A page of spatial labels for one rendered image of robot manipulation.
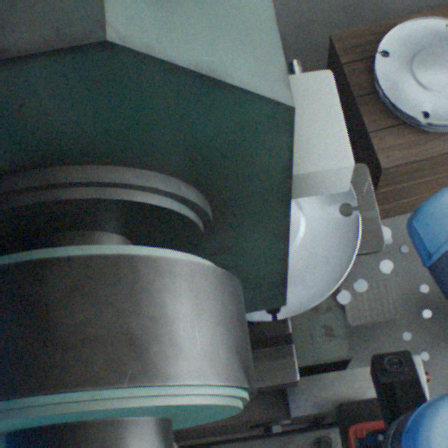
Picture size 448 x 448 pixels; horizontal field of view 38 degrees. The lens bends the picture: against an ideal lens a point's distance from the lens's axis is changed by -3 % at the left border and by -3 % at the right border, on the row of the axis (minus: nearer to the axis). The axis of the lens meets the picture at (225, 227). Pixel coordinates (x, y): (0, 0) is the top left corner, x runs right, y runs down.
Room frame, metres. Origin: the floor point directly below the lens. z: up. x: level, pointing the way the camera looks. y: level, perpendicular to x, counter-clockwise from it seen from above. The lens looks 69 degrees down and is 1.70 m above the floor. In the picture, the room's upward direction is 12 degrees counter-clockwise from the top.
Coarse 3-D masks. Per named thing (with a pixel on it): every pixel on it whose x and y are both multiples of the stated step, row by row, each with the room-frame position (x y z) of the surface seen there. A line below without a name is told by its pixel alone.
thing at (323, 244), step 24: (312, 216) 0.34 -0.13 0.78; (336, 216) 0.33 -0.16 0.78; (312, 240) 0.30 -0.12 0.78; (336, 240) 0.29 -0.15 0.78; (312, 264) 0.27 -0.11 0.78; (336, 264) 0.26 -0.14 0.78; (288, 288) 0.24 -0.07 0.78; (312, 288) 0.23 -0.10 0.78; (264, 312) 0.21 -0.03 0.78; (288, 312) 0.21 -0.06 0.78
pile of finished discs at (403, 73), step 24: (408, 24) 0.91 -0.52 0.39; (432, 24) 0.90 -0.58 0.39; (384, 48) 0.85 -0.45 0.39; (408, 48) 0.84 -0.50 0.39; (432, 48) 0.83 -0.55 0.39; (384, 72) 0.79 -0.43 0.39; (408, 72) 0.78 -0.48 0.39; (432, 72) 0.76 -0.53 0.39; (384, 96) 0.74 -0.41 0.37; (408, 96) 0.72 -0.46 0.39; (432, 96) 0.71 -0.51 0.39; (408, 120) 0.67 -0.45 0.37; (432, 120) 0.65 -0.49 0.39
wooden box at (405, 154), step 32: (352, 32) 0.94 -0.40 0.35; (384, 32) 0.92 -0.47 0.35; (352, 64) 0.85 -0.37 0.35; (352, 96) 0.77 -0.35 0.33; (352, 128) 0.74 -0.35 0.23; (384, 128) 0.67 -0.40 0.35; (416, 128) 0.65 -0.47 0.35; (384, 160) 0.59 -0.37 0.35; (416, 160) 0.58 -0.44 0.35; (384, 192) 0.57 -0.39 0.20; (416, 192) 0.58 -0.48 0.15
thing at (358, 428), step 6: (378, 420) 0.04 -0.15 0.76; (348, 426) 0.04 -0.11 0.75; (354, 426) 0.04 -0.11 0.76; (360, 426) 0.04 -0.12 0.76; (366, 426) 0.03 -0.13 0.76; (372, 426) 0.03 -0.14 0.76; (378, 426) 0.03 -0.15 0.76; (384, 426) 0.03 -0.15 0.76; (348, 432) 0.03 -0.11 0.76; (354, 432) 0.03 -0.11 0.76; (360, 432) 0.03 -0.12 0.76; (348, 438) 0.02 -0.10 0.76; (354, 438) 0.02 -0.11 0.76; (348, 444) 0.02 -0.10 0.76; (354, 444) 0.01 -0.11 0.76
